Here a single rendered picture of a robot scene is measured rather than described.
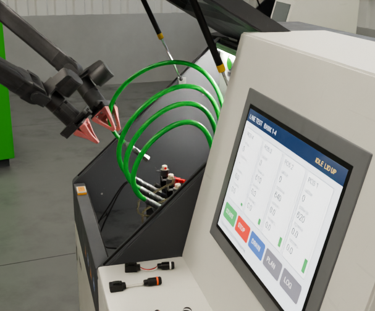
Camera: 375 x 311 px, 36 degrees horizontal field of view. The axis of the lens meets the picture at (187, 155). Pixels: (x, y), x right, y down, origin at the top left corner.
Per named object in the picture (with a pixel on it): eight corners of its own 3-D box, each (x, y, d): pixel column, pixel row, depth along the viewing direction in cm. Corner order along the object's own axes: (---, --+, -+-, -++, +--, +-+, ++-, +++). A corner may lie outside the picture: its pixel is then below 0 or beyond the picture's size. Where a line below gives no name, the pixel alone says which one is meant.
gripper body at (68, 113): (88, 114, 163) (68, 96, 161) (63, 138, 165) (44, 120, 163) (91, 109, 169) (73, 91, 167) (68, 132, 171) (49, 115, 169)
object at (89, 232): (75, 224, 209) (73, 183, 204) (87, 223, 210) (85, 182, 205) (97, 321, 153) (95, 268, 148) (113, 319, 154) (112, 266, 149)
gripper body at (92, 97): (117, 104, 188) (105, 87, 189) (100, 104, 178) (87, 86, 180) (105, 116, 190) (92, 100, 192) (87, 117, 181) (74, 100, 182)
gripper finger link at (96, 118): (129, 123, 184) (113, 100, 186) (117, 123, 178) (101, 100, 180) (115, 136, 187) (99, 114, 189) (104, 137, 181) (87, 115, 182)
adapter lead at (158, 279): (110, 293, 131) (110, 285, 131) (109, 288, 133) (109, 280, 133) (162, 286, 134) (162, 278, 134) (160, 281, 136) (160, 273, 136)
